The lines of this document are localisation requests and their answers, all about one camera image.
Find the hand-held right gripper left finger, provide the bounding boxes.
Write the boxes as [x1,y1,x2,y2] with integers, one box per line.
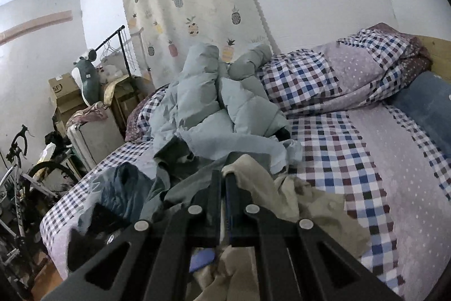
[42,169,223,301]

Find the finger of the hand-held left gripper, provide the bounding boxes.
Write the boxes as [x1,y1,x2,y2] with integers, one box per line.
[67,201,134,271]

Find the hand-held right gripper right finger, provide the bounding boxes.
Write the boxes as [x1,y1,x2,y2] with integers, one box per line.
[224,172,402,301]

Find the beige sweatshirt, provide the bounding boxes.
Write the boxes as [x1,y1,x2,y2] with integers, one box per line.
[192,155,370,301]

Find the black clothes rack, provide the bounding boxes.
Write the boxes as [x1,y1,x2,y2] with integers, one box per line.
[93,25,142,83]

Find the grey-green shirt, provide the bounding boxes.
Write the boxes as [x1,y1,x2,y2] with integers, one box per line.
[139,137,233,220]

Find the teal blue shirt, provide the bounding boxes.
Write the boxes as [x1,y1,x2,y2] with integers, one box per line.
[76,162,156,231]

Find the white suitcase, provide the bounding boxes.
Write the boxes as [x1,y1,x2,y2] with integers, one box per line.
[67,109,125,171]

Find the white bicycle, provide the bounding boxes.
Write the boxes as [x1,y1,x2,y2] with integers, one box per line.
[0,125,81,287]

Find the light blue puffer jacket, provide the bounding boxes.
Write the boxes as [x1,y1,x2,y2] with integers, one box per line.
[150,42,304,175]

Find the gold cloth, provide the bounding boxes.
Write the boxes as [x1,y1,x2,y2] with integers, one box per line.
[102,75,132,104]

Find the cardboard box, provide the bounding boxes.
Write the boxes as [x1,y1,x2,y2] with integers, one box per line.
[47,72,89,118]

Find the grey plush toy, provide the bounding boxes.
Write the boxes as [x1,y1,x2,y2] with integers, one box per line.
[72,49,101,107]

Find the checked patchwork quilt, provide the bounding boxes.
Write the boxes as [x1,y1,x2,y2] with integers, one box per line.
[125,22,434,141]

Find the pineapple print curtain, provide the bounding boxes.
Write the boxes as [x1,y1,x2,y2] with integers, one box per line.
[118,0,282,90]

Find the blue plush pillow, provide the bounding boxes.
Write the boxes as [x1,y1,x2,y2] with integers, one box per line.
[391,70,451,161]

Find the wire clothes hangers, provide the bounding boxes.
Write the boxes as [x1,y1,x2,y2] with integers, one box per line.
[100,40,120,62]

